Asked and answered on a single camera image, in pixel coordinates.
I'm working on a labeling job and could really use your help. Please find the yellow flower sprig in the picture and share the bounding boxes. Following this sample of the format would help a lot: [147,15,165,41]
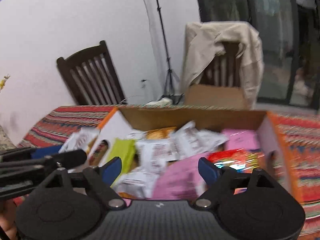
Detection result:
[0,74,10,90]

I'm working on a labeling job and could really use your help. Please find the black tripod stand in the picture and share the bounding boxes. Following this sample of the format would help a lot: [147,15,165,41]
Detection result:
[150,0,180,99]

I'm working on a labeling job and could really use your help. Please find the brown cardboard box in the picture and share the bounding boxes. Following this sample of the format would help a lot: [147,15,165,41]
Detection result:
[184,84,247,110]

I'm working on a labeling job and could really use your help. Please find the orange cardboard box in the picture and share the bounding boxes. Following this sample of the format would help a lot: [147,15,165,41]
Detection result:
[86,106,304,204]

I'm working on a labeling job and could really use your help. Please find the patterned red tablecloth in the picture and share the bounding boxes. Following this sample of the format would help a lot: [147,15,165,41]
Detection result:
[12,105,320,237]

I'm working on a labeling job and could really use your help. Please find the red snack packet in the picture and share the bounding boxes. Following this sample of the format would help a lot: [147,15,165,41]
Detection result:
[207,149,265,173]

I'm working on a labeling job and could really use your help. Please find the wooden chair with jacket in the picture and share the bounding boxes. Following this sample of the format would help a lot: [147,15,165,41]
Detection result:
[200,41,247,88]

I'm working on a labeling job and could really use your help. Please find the small pink snack packet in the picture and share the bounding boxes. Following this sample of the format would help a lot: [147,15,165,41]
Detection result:
[222,129,260,152]

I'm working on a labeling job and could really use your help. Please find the person's left hand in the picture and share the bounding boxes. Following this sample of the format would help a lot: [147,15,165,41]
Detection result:
[0,200,20,240]

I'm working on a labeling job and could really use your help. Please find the green snack packet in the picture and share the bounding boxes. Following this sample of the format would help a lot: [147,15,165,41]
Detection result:
[106,138,137,174]

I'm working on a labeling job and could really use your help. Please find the glass sliding door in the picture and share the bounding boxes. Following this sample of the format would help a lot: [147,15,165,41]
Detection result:
[192,0,320,110]

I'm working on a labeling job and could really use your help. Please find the white and orange snack packet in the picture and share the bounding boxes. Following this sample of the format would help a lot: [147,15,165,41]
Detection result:
[59,127,100,155]

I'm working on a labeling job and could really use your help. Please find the white printed snack packet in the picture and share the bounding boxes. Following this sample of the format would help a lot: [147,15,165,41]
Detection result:
[172,121,229,160]

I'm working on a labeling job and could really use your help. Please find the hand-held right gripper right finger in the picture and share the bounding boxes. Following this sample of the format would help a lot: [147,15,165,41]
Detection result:
[194,157,275,209]

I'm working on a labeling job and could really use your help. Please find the white cloth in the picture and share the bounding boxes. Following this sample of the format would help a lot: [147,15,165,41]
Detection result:
[146,97,173,106]

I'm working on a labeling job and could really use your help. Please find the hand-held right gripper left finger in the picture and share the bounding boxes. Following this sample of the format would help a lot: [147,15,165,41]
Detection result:
[42,156,127,209]

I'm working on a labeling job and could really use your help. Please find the large pink snack packet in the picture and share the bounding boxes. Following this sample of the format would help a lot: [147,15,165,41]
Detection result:
[152,152,213,200]

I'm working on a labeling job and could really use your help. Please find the chair with beige jacket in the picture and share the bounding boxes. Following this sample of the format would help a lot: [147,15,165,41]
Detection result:
[180,21,264,110]

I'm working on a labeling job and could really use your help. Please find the dark wooden chair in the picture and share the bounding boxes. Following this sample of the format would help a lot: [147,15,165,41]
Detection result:
[56,40,127,105]

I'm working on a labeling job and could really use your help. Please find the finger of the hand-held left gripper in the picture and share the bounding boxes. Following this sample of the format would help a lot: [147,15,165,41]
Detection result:
[0,149,88,200]
[0,145,63,162]

